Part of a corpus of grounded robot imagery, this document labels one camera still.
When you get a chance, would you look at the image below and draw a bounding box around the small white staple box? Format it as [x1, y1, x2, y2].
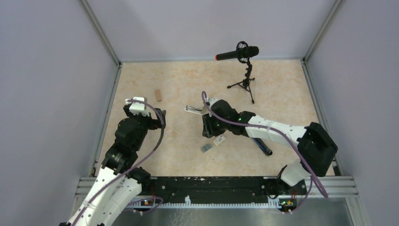
[214, 135, 225, 146]

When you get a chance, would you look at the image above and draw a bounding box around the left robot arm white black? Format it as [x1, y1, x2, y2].
[61, 100, 166, 226]

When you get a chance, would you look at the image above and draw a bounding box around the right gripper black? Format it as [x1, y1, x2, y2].
[202, 112, 230, 138]

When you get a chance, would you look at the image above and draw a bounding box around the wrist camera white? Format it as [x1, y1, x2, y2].
[125, 97, 149, 116]
[207, 97, 219, 108]

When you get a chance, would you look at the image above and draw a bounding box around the small brown staple box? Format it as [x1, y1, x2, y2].
[154, 89, 162, 102]

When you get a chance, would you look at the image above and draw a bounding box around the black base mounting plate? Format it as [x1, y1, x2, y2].
[141, 177, 307, 204]

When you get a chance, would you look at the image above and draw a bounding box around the grey staple strip block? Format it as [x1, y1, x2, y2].
[200, 143, 213, 153]

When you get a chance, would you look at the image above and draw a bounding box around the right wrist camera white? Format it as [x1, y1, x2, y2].
[207, 97, 219, 108]

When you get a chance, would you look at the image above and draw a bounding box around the blue stapler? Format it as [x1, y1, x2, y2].
[252, 138, 273, 156]

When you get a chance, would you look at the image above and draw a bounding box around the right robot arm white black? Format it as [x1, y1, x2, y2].
[202, 98, 338, 194]

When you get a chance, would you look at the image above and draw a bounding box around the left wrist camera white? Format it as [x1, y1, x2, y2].
[125, 97, 149, 116]

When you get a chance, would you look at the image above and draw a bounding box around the black microphone orange tip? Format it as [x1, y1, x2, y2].
[215, 46, 259, 61]

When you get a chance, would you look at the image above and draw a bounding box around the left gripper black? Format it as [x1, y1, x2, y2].
[124, 105, 166, 151]

